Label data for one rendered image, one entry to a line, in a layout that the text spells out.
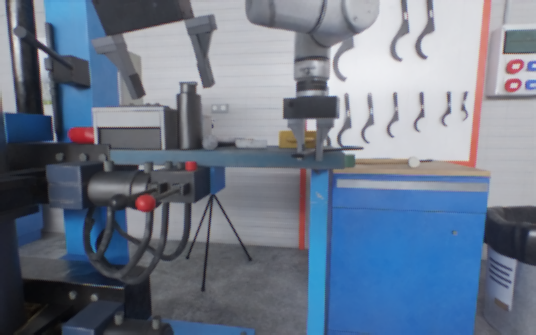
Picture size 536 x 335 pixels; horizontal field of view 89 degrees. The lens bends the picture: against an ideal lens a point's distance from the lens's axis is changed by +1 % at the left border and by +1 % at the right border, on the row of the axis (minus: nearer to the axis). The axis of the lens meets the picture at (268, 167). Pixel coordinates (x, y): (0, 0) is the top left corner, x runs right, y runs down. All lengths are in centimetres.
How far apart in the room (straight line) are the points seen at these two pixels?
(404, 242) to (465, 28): 195
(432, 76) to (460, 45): 31
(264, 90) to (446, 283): 198
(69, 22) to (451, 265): 198
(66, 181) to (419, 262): 151
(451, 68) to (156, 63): 265
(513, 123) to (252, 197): 233
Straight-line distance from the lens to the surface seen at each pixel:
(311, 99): 67
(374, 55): 269
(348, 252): 154
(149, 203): 58
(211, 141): 83
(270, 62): 269
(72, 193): 90
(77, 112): 135
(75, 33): 139
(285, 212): 270
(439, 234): 161
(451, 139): 282
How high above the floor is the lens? 111
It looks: 7 degrees down
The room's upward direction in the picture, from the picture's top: straight up
